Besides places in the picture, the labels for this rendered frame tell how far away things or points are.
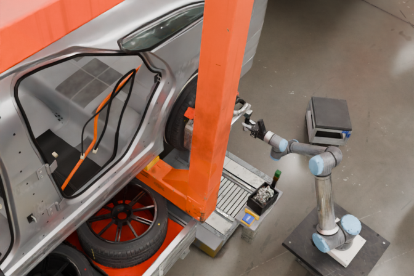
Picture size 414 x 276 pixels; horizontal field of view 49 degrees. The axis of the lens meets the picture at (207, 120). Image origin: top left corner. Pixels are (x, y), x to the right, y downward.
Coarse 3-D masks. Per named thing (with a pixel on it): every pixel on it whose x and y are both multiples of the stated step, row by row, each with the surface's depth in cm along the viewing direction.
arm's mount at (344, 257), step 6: (354, 240) 342; (360, 240) 342; (354, 246) 338; (360, 246) 339; (330, 252) 336; (336, 252) 335; (342, 252) 335; (348, 252) 335; (354, 252) 336; (336, 258) 335; (342, 258) 332; (348, 258) 333; (342, 264) 334
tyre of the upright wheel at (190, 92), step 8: (192, 80) 325; (184, 88) 322; (192, 88) 322; (184, 96) 320; (192, 96) 319; (176, 104) 321; (184, 104) 319; (192, 104) 320; (176, 112) 321; (184, 112) 318; (168, 120) 325; (176, 120) 322; (184, 120) 322; (168, 128) 327; (176, 128) 324; (168, 136) 333; (176, 136) 327; (176, 144) 334
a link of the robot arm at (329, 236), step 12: (324, 156) 293; (312, 168) 296; (324, 168) 292; (324, 180) 296; (324, 192) 300; (324, 204) 304; (324, 216) 308; (324, 228) 312; (336, 228) 314; (324, 240) 312; (336, 240) 314; (324, 252) 316
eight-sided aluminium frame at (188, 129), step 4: (188, 124) 323; (192, 124) 324; (188, 128) 322; (192, 128) 321; (188, 132) 329; (192, 132) 323; (184, 136) 331; (188, 136) 332; (184, 140) 334; (188, 140) 336; (184, 144) 337; (188, 144) 337; (188, 148) 338
